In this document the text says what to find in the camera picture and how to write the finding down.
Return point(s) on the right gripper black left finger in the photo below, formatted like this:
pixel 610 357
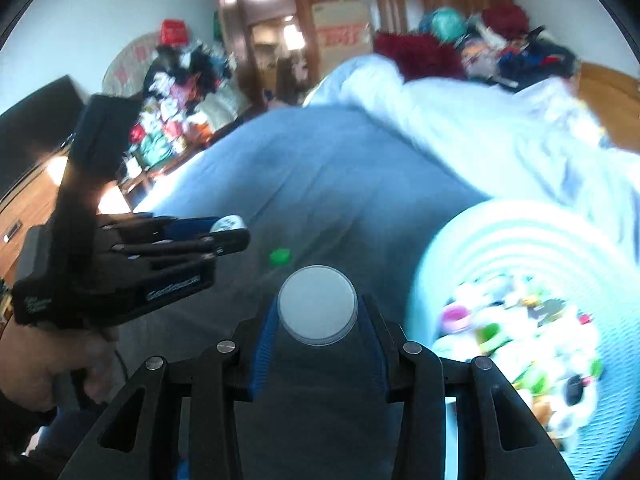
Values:
pixel 137 436

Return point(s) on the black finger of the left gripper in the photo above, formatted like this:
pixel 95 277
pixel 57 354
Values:
pixel 220 243

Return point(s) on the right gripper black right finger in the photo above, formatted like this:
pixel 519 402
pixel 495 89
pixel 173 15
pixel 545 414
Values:
pixel 498 436

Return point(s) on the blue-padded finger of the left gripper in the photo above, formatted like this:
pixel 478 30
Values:
pixel 146 228

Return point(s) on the small white bottle cap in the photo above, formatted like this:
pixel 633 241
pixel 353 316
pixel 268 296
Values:
pixel 232 222

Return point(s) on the large clear white lid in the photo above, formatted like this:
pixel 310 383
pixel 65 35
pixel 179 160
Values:
pixel 318 305

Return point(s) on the person's left hand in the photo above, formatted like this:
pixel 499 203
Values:
pixel 32 357

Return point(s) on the green bottle cap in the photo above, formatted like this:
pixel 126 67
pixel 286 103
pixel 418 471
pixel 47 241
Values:
pixel 280 257

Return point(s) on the black television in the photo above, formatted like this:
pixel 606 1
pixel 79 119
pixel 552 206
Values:
pixel 35 128

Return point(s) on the blue bed sheet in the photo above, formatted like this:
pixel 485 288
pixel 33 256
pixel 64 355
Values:
pixel 336 188

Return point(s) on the cluttered side table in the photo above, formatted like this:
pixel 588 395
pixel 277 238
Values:
pixel 189 100

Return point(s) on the light blue plastic basket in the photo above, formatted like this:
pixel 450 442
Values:
pixel 555 305

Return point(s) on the cardboard box red print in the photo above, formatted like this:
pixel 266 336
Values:
pixel 343 31

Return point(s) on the light blue duvet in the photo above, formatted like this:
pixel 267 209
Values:
pixel 540 143

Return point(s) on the pile of clothes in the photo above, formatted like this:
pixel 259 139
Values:
pixel 495 46

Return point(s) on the wooden headboard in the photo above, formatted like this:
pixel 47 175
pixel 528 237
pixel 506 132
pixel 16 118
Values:
pixel 614 97

